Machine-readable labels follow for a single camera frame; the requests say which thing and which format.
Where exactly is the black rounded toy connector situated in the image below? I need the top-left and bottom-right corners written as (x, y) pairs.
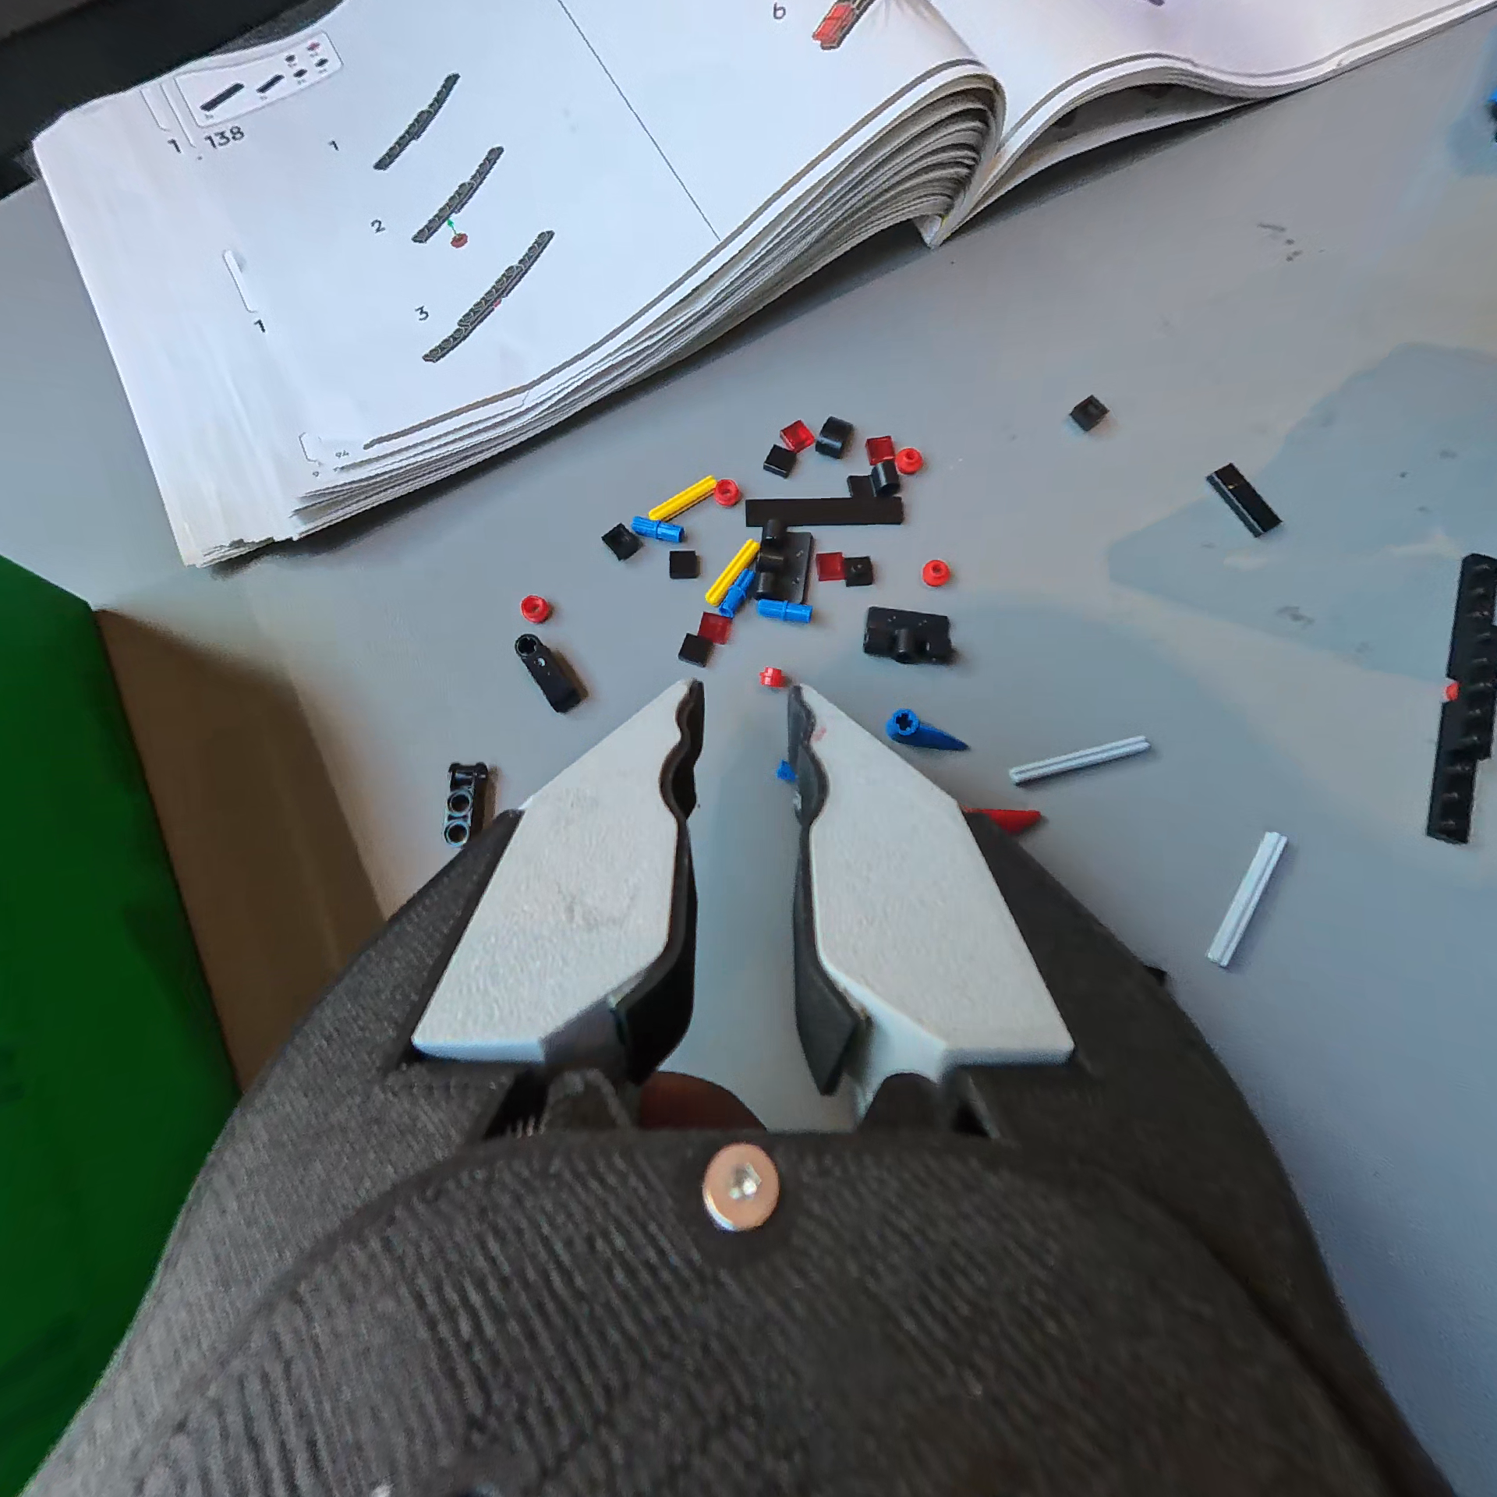
top-left (513, 631), bottom-right (585, 715)

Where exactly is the cluster of small toy bricks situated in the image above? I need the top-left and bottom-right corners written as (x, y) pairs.
top-left (600, 416), bottom-right (959, 667)

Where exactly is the short black smooth toy tile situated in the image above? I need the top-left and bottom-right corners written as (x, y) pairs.
top-left (1205, 461), bottom-right (1283, 541)

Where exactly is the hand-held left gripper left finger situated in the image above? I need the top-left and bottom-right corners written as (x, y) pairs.
top-left (412, 678), bottom-right (706, 1095)

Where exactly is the black toy bracket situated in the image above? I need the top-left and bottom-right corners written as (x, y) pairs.
top-left (864, 606), bottom-right (954, 667)

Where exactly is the grey desk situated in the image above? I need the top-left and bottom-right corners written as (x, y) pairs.
top-left (0, 13), bottom-right (1497, 1497)

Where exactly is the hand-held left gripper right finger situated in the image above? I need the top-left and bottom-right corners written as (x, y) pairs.
top-left (786, 686), bottom-right (1075, 1132)

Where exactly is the long black studded toy plate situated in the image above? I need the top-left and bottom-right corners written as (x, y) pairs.
top-left (1425, 554), bottom-right (1497, 843)

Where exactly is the open instruction booklet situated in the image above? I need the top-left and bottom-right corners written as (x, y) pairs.
top-left (33, 0), bottom-right (1497, 570)

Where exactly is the black toy hinge piece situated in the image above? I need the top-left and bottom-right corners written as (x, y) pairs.
top-left (754, 519), bottom-right (818, 601)

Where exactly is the green plastic bin with divider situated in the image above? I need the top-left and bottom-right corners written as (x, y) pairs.
top-left (0, 555), bottom-right (241, 1493)

